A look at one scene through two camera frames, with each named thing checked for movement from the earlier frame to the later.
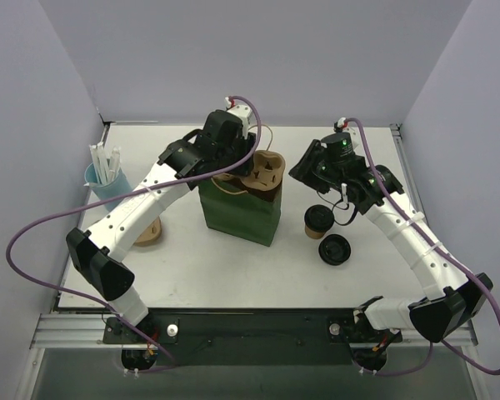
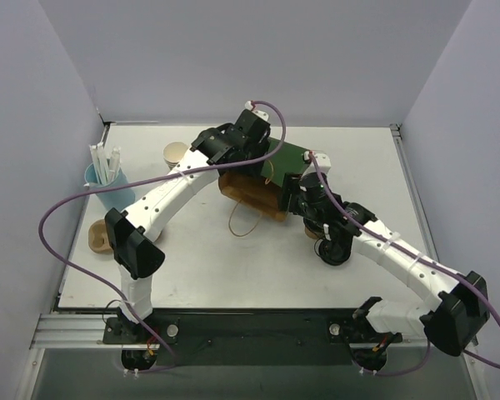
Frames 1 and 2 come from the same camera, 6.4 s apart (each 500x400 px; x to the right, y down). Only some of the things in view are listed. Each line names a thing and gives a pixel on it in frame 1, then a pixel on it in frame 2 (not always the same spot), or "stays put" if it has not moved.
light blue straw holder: [117, 186] stays put
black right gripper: [307, 161] -> [287, 193]
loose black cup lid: [334, 248] stays put
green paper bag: [254, 215] -> [263, 191]
